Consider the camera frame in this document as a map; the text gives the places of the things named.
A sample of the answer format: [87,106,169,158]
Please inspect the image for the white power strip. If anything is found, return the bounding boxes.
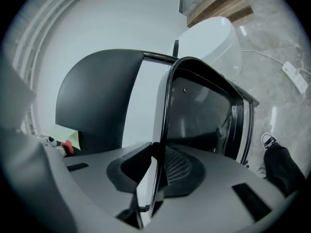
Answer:
[281,61,308,94]

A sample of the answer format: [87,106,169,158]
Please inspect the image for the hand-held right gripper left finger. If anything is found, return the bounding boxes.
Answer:
[63,142,153,230]

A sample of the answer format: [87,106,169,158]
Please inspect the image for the red sticky note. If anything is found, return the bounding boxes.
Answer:
[60,141,74,154]

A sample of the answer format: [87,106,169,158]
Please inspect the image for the person's black trousers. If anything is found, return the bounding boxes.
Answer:
[263,146,307,198]

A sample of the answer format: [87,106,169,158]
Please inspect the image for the green sticky note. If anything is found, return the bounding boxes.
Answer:
[47,124,81,150]

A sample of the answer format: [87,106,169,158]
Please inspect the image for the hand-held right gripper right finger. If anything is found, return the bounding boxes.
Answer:
[149,143,292,232]

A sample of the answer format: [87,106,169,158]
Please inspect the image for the wooden steps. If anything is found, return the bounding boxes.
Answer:
[187,0,253,28]

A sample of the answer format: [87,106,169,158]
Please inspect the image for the white power cable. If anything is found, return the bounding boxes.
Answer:
[240,49,311,78]

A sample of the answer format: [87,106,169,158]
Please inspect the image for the egg-shaped white smart toilet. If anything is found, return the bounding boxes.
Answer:
[166,16,243,79]

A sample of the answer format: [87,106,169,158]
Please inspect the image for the black folding chair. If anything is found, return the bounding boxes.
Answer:
[55,48,260,229]

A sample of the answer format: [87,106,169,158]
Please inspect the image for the black white sneaker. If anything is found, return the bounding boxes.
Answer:
[260,132,279,151]
[257,163,267,179]

